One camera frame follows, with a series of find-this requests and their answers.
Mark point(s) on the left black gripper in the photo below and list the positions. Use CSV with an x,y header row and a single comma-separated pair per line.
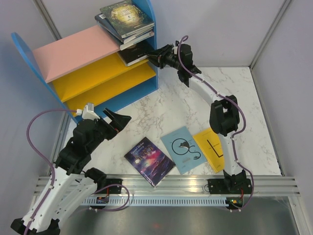
x,y
118,123

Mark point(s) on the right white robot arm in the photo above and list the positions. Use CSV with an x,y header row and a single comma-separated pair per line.
x,y
224,119

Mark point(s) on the black Moon and Sixpence book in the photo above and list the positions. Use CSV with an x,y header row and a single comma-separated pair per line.
x,y
135,53

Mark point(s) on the light blue fish book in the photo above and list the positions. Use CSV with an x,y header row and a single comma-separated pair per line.
x,y
183,150

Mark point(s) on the green Alice Wonderland book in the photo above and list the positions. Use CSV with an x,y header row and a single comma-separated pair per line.
x,y
126,18

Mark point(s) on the blue pink yellow bookshelf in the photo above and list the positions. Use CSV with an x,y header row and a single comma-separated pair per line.
x,y
85,67

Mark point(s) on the yellow letter L book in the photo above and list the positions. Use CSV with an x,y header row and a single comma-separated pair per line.
x,y
210,145

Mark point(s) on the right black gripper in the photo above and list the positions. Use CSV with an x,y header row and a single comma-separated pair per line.
x,y
161,53

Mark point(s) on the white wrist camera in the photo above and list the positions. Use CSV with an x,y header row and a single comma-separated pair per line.
x,y
88,112
175,49

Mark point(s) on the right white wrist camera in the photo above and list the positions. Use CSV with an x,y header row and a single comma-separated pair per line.
x,y
175,49

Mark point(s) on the dark purple book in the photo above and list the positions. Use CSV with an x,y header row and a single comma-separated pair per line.
x,y
149,161

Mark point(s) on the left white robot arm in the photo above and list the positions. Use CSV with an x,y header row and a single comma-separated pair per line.
x,y
54,207

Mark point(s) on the teal ocean cover book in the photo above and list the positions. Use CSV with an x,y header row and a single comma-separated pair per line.
x,y
134,44

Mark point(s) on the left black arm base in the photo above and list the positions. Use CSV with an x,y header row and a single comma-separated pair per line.
x,y
103,184

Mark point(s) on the aluminium mounting rail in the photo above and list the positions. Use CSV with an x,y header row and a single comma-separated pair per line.
x,y
183,185

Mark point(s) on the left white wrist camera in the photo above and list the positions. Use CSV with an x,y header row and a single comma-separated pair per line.
x,y
88,112

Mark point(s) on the white slotted cable duct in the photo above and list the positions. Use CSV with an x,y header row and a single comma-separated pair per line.
x,y
206,201

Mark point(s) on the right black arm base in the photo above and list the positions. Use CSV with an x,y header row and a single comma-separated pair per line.
x,y
230,184

